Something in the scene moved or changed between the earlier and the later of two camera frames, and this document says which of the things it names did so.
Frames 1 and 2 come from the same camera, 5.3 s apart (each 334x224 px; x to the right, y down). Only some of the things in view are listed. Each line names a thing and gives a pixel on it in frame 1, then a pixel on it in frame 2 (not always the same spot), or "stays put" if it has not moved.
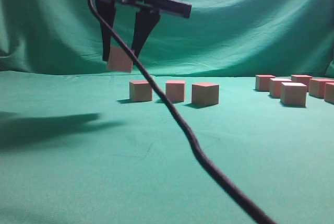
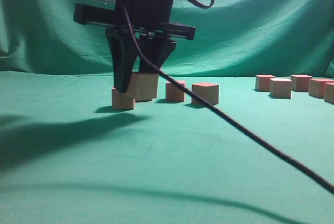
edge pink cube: (205, 94) stays put
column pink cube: (293, 94) -> (280, 88)
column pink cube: (275, 86) -> (123, 100)
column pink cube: (329, 93) stays put
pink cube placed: (176, 91) stays put
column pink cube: (317, 87) stays put
